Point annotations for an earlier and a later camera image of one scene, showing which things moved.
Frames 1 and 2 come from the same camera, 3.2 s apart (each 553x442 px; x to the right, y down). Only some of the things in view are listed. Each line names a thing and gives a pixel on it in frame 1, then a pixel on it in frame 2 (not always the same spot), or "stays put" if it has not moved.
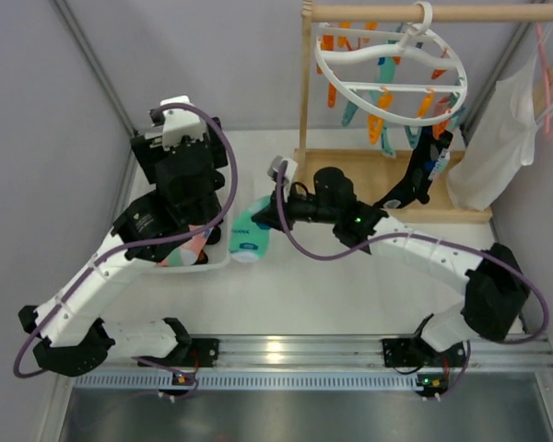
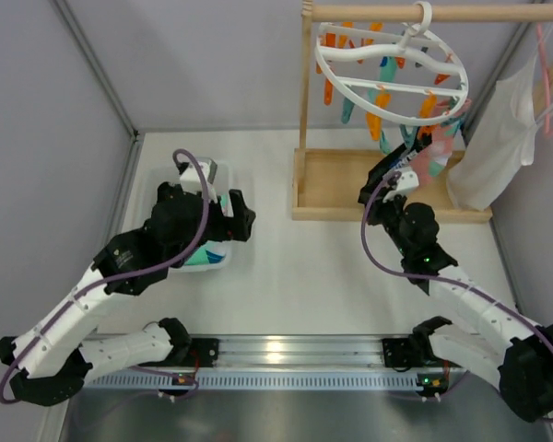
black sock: x=429 y=157 → x=399 y=156
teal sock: x=248 y=241 → x=202 y=256
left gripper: x=207 y=234 → x=239 y=216
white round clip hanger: x=405 y=75 stays put
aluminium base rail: x=339 y=352 stays put
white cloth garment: x=506 y=131 stays put
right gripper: x=280 y=208 → x=382 y=175
